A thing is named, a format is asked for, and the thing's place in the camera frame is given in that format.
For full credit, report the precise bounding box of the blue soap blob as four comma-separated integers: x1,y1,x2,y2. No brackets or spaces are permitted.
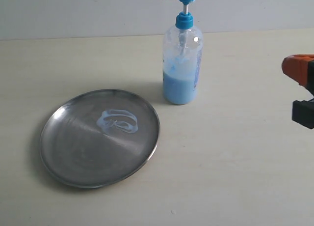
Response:
96,109,138,135

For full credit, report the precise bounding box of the round metal plate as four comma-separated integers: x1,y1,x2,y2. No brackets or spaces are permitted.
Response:
39,89,160,189

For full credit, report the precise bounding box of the blue pump soap bottle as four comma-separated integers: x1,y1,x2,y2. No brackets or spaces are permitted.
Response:
162,0,204,105

